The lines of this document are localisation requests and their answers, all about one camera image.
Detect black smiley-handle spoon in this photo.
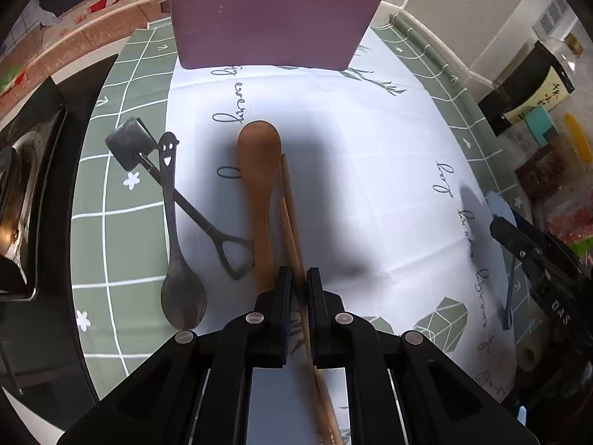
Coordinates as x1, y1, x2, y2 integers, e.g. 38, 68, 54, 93
158, 132, 207, 330

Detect black gas stove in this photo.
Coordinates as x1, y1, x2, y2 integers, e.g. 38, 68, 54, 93
1, 56, 116, 430

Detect teal-capped seasoning shaker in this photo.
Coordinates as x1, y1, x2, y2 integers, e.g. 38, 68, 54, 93
525, 106, 559, 148

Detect black shovel-shaped spoon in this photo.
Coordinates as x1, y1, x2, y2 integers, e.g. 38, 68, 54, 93
105, 118, 254, 280

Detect rolled brown paper tube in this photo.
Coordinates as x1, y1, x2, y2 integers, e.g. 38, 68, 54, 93
516, 323, 550, 372

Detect brown wooden spoon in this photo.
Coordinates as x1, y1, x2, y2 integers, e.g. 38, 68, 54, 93
236, 121, 281, 293

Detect chili flakes jar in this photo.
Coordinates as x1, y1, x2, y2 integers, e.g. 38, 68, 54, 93
514, 140, 582, 204

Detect green white printed table mat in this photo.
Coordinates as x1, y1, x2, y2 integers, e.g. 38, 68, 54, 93
70, 17, 529, 399

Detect blue plastic spoon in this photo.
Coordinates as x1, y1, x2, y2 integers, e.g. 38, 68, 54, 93
487, 191, 517, 330

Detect purple plastic utensil caddy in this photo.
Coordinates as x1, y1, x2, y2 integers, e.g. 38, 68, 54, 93
169, 0, 382, 70

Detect dried chili bag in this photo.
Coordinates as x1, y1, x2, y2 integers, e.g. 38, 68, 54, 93
545, 195, 592, 264

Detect dark soy sauce bottle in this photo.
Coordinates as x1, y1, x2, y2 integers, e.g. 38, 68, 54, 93
478, 41, 575, 136

